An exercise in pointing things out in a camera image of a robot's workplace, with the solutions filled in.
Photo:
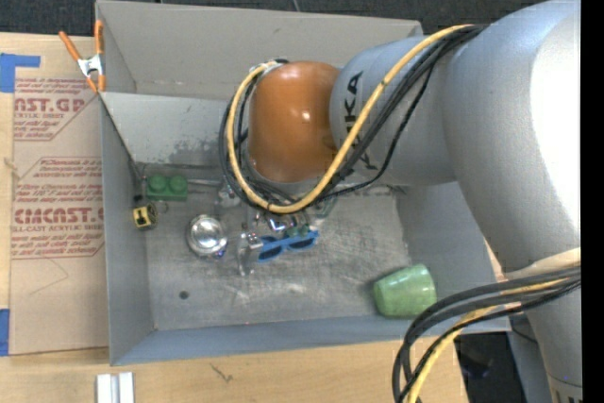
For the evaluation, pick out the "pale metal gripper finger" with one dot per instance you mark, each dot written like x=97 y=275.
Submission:
x=253 y=249

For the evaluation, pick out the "blue sunglasses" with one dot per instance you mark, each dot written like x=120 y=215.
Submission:
x=283 y=246

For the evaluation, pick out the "clear glass cup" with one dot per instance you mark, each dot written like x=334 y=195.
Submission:
x=206 y=236

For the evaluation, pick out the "small clear glass thing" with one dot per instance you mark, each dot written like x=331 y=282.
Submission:
x=228 y=198

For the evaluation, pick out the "grey metal bin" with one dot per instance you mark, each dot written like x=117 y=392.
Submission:
x=292 y=292

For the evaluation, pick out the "green toy brick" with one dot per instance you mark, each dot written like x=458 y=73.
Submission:
x=166 y=189

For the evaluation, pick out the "yellow and black tape measure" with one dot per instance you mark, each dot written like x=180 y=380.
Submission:
x=144 y=217

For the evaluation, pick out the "green cup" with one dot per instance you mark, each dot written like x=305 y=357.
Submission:
x=407 y=291

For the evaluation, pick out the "brown cardboard board red print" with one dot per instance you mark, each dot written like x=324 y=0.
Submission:
x=56 y=278

